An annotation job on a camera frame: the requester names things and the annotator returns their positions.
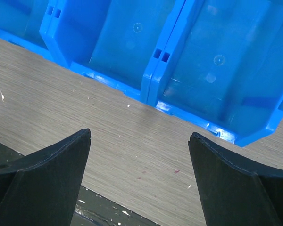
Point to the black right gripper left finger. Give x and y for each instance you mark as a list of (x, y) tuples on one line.
[(41, 189)]

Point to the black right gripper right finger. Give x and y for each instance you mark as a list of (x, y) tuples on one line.
[(235, 190)]

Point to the right blue bin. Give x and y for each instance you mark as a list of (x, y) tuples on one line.
[(222, 68)]

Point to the left blue bin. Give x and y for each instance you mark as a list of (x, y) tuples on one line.
[(20, 22)]

